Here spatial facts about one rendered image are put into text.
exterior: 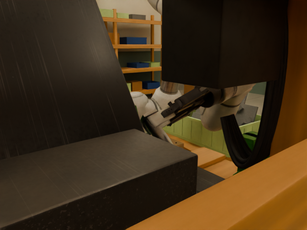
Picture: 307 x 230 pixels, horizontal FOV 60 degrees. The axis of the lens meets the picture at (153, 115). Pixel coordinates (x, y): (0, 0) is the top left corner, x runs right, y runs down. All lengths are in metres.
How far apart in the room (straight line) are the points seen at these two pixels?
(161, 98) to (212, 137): 0.41
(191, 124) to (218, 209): 1.50
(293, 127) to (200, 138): 1.19
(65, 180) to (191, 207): 0.19
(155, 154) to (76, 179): 0.13
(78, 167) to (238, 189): 0.22
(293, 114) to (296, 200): 0.24
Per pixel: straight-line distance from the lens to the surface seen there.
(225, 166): 1.27
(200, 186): 1.04
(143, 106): 1.39
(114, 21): 6.40
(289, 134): 0.55
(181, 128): 1.81
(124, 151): 0.44
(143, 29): 7.66
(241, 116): 1.81
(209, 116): 0.93
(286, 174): 0.33
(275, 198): 0.28
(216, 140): 1.61
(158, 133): 0.62
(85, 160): 0.42
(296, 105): 0.54
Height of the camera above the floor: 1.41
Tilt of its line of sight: 15 degrees down
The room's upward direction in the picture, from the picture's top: straight up
